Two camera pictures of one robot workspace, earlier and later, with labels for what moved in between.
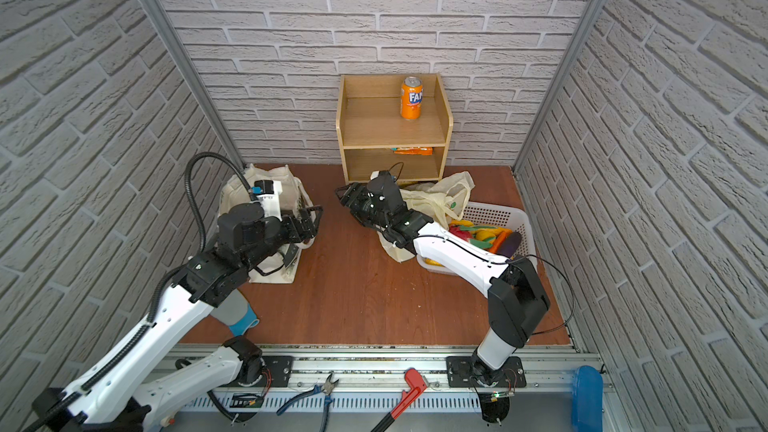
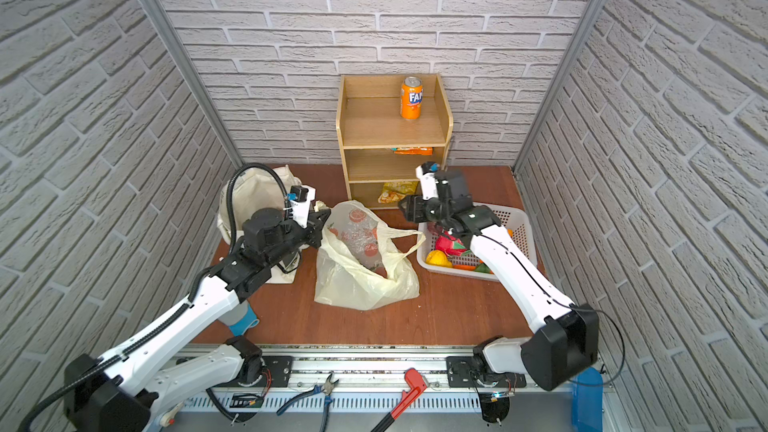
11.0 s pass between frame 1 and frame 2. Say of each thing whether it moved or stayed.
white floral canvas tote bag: stayed
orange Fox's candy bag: stayed
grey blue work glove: stayed
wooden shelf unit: stayed
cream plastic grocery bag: moved
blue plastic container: stayed
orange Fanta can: stayed
